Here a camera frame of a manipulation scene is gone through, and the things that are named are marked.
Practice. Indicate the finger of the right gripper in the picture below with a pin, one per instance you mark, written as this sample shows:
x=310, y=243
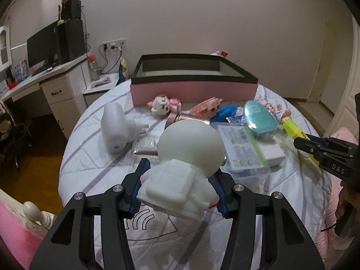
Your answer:
x=335, y=144
x=311, y=146

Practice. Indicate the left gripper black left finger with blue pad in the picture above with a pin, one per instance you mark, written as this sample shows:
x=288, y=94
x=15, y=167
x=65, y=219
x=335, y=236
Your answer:
x=89, y=233

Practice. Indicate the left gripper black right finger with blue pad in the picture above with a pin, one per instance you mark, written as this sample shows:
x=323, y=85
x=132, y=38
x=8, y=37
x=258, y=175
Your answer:
x=286, y=244

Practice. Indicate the yellow highlighter marker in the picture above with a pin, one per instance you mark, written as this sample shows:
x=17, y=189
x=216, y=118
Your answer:
x=295, y=131

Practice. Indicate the small blonde doll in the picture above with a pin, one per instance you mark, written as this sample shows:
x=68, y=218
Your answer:
x=277, y=111

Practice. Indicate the clear plastic labelled box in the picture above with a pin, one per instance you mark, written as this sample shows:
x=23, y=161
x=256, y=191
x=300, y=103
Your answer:
x=244, y=160

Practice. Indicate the pink block donut model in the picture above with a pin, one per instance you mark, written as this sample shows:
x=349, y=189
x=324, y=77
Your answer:
x=207, y=108

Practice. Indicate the white astronaut figure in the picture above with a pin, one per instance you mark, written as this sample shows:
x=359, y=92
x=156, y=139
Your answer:
x=189, y=153

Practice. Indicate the clear glass bottle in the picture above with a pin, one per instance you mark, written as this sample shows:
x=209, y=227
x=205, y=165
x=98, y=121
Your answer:
x=145, y=146

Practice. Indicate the white charger adapter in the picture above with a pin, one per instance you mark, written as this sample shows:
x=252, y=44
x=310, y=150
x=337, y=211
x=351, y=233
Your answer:
x=273, y=154

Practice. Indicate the teal oval case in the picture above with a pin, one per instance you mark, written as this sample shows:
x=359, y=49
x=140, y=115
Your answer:
x=262, y=124

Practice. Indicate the blue round object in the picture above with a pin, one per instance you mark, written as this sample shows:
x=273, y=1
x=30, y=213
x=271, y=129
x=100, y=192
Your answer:
x=224, y=113

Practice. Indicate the white rounded plug device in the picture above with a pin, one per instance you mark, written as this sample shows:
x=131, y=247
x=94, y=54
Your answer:
x=117, y=129

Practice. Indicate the pink box black rim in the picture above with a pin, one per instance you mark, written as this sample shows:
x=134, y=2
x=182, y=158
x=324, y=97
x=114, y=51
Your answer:
x=190, y=78

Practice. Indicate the rose gold metal cup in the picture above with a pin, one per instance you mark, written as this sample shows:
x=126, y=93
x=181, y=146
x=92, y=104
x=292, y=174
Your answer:
x=175, y=117

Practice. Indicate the white pink block cat figure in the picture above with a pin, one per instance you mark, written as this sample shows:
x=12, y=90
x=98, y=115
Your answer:
x=162, y=105

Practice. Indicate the white bedside cabinet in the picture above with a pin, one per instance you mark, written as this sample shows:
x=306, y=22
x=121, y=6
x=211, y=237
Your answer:
x=94, y=92

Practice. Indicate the white desk with drawers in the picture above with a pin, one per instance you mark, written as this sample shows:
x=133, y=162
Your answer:
x=63, y=88

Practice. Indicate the blue yellow snack bag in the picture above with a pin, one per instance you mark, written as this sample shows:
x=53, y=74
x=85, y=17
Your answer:
x=123, y=70

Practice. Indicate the bottle with orange cap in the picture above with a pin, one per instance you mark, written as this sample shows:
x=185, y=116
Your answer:
x=93, y=65

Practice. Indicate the black computer monitor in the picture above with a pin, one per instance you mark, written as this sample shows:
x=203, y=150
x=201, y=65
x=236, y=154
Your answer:
x=43, y=45

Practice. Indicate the white bed post knob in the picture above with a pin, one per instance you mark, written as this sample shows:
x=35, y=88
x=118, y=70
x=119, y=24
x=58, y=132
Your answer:
x=32, y=212

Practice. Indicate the white wall power outlet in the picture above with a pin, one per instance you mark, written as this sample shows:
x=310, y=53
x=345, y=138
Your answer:
x=115, y=45

